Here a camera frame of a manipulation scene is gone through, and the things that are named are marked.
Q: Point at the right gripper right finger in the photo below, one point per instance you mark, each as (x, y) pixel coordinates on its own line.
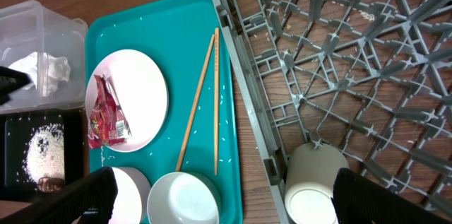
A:
(357, 200)

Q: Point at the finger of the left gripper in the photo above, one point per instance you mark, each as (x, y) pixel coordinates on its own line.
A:
(11, 81)

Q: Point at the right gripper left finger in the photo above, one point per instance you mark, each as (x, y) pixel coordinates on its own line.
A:
(87, 200)

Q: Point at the small pink bowl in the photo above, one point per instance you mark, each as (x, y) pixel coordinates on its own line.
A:
(130, 205)

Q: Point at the white paper cup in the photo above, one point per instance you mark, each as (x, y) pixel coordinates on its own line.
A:
(311, 173)

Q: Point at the grey dishwasher rack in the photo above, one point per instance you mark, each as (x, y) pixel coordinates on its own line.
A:
(371, 78)

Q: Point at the crumpled white napkin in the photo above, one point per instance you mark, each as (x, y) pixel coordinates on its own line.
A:
(54, 70)

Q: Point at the brown food scrap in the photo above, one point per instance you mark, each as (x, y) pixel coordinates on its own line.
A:
(50, 184)

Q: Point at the clear plastic bin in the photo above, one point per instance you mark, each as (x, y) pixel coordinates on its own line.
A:
(30, 27)

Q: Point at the spilled white rice pile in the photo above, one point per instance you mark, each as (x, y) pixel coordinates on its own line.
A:
(45, 154)

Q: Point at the red snack wrapper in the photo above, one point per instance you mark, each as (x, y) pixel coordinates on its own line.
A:
(107, 124)

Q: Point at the grey metal bowl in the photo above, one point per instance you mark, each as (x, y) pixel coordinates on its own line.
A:
(184, 198)

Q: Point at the teal serving tray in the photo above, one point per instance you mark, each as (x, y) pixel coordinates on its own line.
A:
(175, 34)

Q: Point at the large white plate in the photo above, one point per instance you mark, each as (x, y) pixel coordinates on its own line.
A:
(142, 92)

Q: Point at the left wooden chopstick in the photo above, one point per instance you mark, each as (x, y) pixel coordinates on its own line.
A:
(194, 105)

